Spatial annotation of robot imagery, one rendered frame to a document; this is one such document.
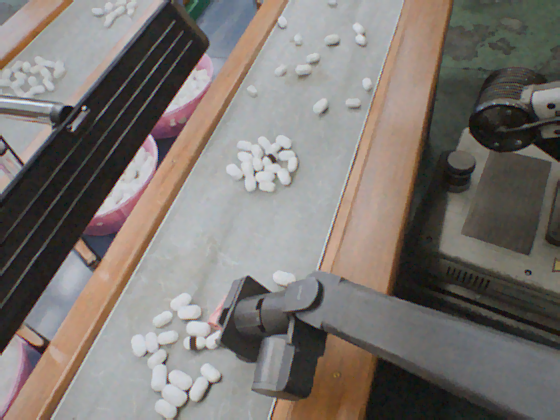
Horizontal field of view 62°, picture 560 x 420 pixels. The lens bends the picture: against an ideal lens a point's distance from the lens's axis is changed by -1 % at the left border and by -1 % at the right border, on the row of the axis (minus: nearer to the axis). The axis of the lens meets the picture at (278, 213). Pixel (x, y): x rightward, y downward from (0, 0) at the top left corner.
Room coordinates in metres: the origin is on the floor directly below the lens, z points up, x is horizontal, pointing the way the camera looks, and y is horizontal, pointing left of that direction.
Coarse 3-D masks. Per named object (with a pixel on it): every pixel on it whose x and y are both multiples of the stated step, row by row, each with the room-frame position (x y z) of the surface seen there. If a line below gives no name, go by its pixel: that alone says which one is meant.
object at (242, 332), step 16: (240, 288) 0.32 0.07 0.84; (256, 288) 0.32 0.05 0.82; (240, 304) 0.29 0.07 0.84; (256, 304) 0.28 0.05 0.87; (240, 320) 0.27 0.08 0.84; (256, 320) 0.26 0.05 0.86; (224, 336) 0.26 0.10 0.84; (240, 336) 0.26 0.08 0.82; (256, 336) 0.25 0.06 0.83; (240, 352) 0.24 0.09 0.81; (256, 352) 0.24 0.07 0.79
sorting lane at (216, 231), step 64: (320, 0) 1.18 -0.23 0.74; (384, 0) 1.12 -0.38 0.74; (256, 64) 0.96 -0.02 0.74; (320, 64) 0.91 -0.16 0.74; (256, 128) 0.74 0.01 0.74; (320, 128) 0.70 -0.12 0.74; (192, 192) 0.60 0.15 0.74; (256, 192) 0.57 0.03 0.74; (320, 192) 0.54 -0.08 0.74; (192, 256) 0.46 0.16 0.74; (256, 256) 0.43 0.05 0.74; (320, 256) 0.40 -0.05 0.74; (128, 320) 0.36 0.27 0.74; (192, 320) 0.34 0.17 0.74; (128, 384) 0.26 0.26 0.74; (192, 384) 0.24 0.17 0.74
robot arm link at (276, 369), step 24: (288, 288) 0.26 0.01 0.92; (312, 288) 0.24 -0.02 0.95; (288, 312) 0.23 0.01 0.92; (288, 336) 0.21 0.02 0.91; (312, 336) 0.21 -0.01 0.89; (264, 360) 0.20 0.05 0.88; (288, 360) 0.19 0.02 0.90; (312, 360) 0.19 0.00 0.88; (264, 384) 0.17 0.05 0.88; (288, 384) 0.16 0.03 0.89; (312, 384) 0.16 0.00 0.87
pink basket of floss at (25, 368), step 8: (24, 352) 0.33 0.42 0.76; (24, 360) 0.32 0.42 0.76; (24, 368) 0.32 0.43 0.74; (32, 368) 0.34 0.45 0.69; (16, 376) 0.29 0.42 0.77; (24, 376) 0.30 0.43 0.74; (16, 384) 0.28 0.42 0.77; (16, 392) 0.28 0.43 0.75; (8, 400) 0.26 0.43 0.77; (0, 408) 0.25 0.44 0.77; (8, 408) 0.26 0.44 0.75; (0, 416) 0.24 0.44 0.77
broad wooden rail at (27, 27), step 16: (32, 0) 1.49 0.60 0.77; (48, 0) 1.47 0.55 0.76; (64, 0) 1.45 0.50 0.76; (16, 16) 1.41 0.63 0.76; (32, 16) 1.39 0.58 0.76; (48, 16) 1.38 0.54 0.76; (0, 32) 1.33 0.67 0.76; (16, 32) 1.31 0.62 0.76; (32, 32) 1.31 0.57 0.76; (0, 48) 1.24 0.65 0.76; (16, 48) 1.24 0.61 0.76; (0, 64) 1.18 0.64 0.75
